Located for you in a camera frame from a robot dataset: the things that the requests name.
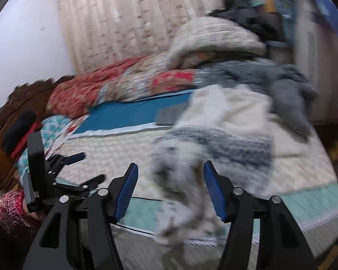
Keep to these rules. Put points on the white cabinet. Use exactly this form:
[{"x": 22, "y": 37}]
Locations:
[{"x": 316, "y": 56}]

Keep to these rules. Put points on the patterned bedspread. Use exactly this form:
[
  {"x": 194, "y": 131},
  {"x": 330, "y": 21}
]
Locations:
[{"x": 307, "y": 184}]

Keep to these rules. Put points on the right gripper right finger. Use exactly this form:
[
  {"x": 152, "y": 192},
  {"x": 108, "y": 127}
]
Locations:
[{"x": 282, "y": 244}]

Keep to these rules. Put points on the red floral quilt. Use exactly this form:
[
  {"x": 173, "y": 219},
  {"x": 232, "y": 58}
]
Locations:
[{"x": 123, "y": 81}]

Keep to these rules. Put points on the red black cloth on headboard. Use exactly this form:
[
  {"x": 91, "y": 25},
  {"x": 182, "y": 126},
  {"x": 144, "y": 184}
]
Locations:
[{"x": 15, "y": 138}]

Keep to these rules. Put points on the cream patterned folded blanket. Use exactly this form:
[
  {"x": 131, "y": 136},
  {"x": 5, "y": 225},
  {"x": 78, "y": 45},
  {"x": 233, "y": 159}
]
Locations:
[{"x": 207, "y": 33}]

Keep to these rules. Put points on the teal blue blanket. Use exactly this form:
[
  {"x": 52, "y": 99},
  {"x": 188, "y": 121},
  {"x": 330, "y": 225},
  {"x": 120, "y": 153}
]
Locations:
[{"x": 115, "y": 115}]

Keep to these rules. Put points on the grey puffer jacket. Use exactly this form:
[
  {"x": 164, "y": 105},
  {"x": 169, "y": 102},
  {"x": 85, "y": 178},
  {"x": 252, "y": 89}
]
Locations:
[{"x": 292, "y": 94}]

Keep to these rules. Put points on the teal white patterned pillow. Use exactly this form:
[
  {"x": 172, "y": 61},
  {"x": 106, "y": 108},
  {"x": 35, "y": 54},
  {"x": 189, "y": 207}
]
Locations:
[{"x": 52, "y": 127}]

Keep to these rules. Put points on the black clothes pile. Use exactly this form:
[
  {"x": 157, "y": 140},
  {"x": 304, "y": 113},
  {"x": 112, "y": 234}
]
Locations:
[{"x": 267, "y": 26}]

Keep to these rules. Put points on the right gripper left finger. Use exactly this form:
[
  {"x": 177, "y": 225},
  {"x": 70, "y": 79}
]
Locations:
[{"x": 77, "y": 234}]

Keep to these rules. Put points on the beige patterned curtain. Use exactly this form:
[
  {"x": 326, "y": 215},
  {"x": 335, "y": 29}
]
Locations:
[{"x": 100, "y": 32}]

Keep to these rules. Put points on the cream fleece patterned sweater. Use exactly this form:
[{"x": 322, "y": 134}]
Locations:
[{"x": 233, "y": 128}]

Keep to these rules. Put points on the person's left hand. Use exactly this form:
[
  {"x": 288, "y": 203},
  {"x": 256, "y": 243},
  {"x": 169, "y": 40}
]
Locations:
[{"x": 39, "y": 216}]

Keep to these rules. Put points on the blue cloth on cabinet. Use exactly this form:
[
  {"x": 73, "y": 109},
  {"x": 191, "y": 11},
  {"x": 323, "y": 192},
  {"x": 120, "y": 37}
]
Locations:
[{"x": 323, "y": 12}]

